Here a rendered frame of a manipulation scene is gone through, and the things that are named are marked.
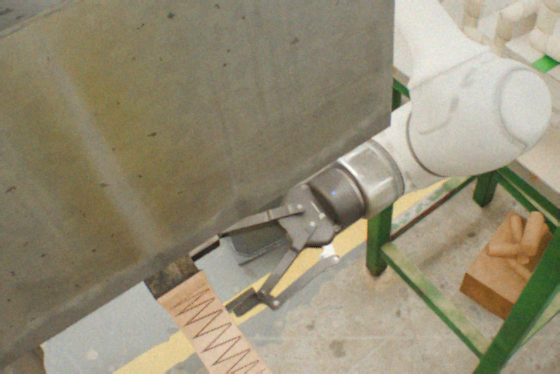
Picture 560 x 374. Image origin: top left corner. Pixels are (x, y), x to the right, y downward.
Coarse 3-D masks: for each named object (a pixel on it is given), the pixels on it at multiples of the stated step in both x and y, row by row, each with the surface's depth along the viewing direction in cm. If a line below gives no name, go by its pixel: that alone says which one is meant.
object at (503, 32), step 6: (498, 18) 90; (498, 24) 91; (504, 24) 90; (510, 24) 89; (498, 30) 91; (504, 30) 90; (510, 30) 90; (498, 36) 92; (504, 36) 91; (510, 36) 92; (498, 42) 93; (504, 42) 92
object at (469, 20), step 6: (468, 6) 95; (474, 6) 94; (480, 6) 95; (468, 12) 96; (474, 12) 95; (462, 18) 98; (468, 18) 97; (474, 18) 96; (468, 24) 98; (474, 24) 98
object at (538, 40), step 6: (534, 30) 84; (534, 36) 84; (540, 36) 83; (546, 36) 82; (552, 36) 82; (534, 42) 84; (540, 42) 83; (546, 42) 82; (552, 42) 82; (558, 42) 81; (540, 48) 84; (546, 48) 82; (552, 48) 82; (558, 48) 81; (552, 54) 82; (558, 54) 81; (558, 60) 82
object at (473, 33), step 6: (462, 24) 99; (462, 30) 99; (468, 30) 98; (474, 30) 97; (468, 36) 98; (474, 36) 97; (480, 36) 96; (486, 36) 96; (480, 42) 96; (486, 42) 95; (492, 42) 95; (492, 48) 94; (498, 48) 94; (498, 54) 94
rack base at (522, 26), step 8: (504, 8) 107; (488, 16) 105; (496, 16) 105; (528, 16) 104; (536, 16) 104; (480, 24) 104; (488, 24) 104; (520, 24) 103; (528, 24) 103; (488, 32) 102; (512, 32) 102; (520, 32) 101
